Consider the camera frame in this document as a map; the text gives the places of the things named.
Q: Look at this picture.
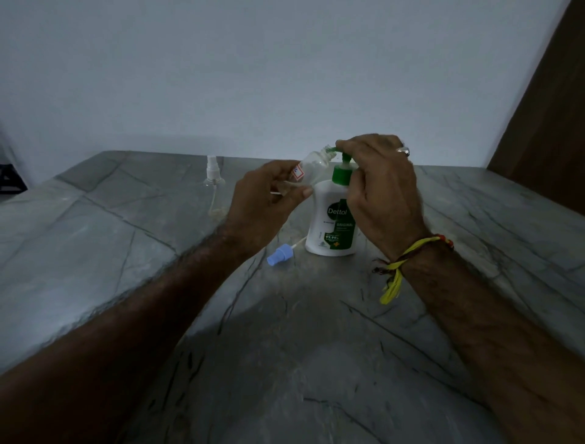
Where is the person's left hand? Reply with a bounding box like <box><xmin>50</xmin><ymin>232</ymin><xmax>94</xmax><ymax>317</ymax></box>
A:
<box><xmin>223</xmin><ymin>159</ymin><xmax>314</xmax><ymax>257</ymax></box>

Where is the person's right hand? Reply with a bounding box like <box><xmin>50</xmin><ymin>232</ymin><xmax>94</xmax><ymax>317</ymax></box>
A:
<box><xmin>335</xmin><ymin>134</ymin><xmax>431</xmax><ymax>261</ymax></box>

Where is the small clear plastic bottle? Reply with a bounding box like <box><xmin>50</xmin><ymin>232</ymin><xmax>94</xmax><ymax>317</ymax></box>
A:
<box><xmin>288</xmin><ymin>145</ymin><xmax>337</xmax><ymax>184</ymax></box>

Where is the white soap bottle green pump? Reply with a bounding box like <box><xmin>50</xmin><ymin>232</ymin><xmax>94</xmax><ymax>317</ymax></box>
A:
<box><xmin>304</xmin><ymin>146</ymin><xmax>363</xmax><ymax>257</ymax></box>

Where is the person's left forearm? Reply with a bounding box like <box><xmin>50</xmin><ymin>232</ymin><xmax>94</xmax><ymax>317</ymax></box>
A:
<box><xmin>0</xmin><ymin>226</ymin><xmax>259</xmax><ymax>444</ymax></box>

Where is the person's right forearm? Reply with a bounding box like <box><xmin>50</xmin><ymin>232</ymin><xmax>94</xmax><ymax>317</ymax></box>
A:
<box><xmin>388</xmin><ymin>238</ymin><xmax>585</xmax><ymax>444</ymax></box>

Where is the thin white tube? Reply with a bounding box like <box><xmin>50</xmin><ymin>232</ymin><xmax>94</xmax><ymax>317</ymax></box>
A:
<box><xmin>270</xmin><ymin>180</ymin><xmax>312</xmax><ymax>198</ymax></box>

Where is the blue spray pump cap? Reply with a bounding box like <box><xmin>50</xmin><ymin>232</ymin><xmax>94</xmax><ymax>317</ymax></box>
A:
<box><xmin>266</xmin><ymin>238</ymin><xmax>308</xmax><ymax>267</ymax></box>

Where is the clear spray bottle white nozzle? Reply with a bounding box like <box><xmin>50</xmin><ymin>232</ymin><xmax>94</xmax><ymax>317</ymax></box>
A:
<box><xmin>203</xmin><ymin>155</ymin><xmax>226</xmax><ymax>218</ymax></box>

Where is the brown wooden door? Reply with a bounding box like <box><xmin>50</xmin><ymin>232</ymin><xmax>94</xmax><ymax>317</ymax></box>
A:
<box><xmin>486</xmin><ymin>0</ymin><xmax>585</xmax><ymax>217</ymax></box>

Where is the dark stand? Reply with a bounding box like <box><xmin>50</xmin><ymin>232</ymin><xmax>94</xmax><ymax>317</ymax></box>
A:
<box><xmin>0</xmin><ymin>155</ymin><xmax>29</xmax><ymax>196</ymax></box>

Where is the yellow red thread bracelet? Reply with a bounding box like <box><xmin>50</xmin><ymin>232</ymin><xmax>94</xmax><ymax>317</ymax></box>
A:
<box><xmin>372</xmin><ymin>234</ymin><xmax>455</xmax><ymax>306</ymax></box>

